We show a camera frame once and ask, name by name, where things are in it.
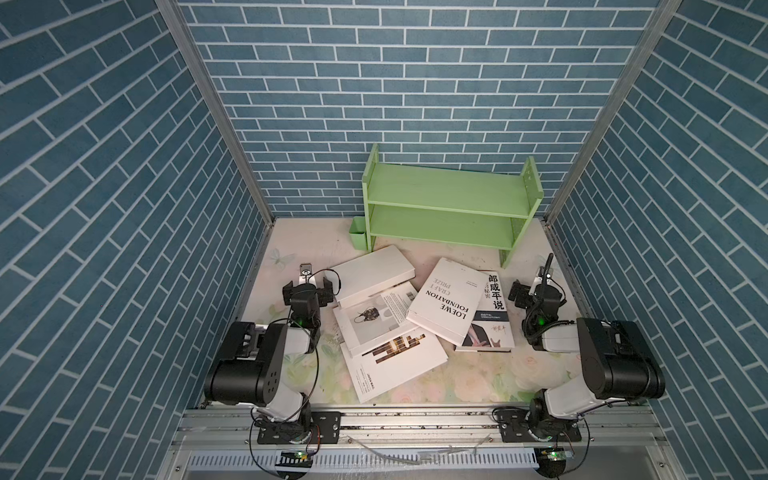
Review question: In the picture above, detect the white-backed heritage culture book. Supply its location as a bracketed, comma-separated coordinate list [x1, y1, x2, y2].
[331, 245, 415, 307]

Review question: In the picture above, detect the white Loewe Foundation book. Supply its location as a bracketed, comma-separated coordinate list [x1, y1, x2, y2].
[406, 257, 488, 346]

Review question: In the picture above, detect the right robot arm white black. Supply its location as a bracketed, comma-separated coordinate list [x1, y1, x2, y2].
[509, 279, 666, 439]

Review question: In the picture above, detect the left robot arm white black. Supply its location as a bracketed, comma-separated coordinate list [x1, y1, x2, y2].
[203, 278, 335, 431]

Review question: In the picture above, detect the Chinese book with man portrait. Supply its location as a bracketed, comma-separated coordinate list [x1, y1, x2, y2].
[454, 270, 515, 352]

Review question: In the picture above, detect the white magazine with handbag photo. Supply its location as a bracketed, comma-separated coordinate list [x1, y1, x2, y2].
[333, 281, 418, 357]

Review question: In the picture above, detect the white booklet with brown bars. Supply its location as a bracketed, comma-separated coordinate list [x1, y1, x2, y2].
[340, 328, 448, 403]

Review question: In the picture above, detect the green two-tier shelf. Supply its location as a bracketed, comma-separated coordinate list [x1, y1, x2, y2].
[361, 144, 544, 268]

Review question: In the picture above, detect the right circuit board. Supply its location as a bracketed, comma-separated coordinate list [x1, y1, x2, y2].
[535, 448, 569, 469]

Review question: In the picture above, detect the circuit board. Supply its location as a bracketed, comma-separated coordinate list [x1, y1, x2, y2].
[275, 451, 314, 471]
[535, 448, 569, 469]

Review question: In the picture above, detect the left circuit board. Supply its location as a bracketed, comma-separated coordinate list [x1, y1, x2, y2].
[275, 451, 314, 471]

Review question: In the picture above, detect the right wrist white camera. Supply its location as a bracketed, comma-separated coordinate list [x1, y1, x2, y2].
[534, 264, 551, 284]

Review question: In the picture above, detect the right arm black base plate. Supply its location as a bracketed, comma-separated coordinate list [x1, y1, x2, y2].
[491, 407, 582, 443]

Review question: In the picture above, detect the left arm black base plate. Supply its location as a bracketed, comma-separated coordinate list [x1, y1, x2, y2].
[256, 410, 342, 446]

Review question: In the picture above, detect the aluminium front rail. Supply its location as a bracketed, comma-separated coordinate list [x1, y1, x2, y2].
[171, 404, 669, 450]

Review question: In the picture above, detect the white slotted cable duct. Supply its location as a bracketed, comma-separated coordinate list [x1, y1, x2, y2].
[187, 448, 539, 473]

